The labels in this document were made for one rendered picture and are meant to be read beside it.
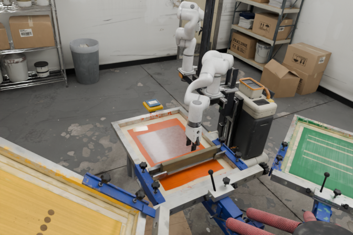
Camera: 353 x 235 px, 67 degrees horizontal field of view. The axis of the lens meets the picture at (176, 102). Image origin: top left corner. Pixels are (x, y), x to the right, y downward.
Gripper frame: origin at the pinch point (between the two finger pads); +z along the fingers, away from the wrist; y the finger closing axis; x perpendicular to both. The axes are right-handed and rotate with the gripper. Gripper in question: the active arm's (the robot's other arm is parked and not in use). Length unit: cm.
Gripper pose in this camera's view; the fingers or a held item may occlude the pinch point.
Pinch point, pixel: (191, 145)
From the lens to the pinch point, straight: 156.9
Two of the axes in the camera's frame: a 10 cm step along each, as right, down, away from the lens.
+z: -0.8, 8.6, 5.0
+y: -4.9, -4.7, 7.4
